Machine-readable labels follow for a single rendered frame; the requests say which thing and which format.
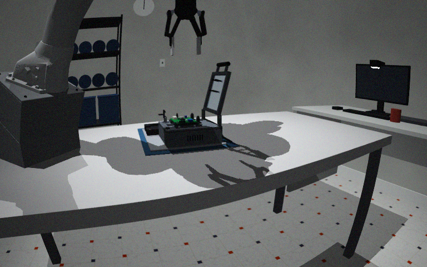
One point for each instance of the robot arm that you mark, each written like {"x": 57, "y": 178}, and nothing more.
{"x": 46, "y": 69}

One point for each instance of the green circuit board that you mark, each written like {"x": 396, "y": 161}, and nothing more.
{"x": 180, "y": 120}

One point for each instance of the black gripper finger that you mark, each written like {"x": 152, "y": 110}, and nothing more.
{"x": 199, "y": 33}
{"x": 170, "y": 35}

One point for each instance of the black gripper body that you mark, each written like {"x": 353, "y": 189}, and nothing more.
{"x": 186, "y": 5}

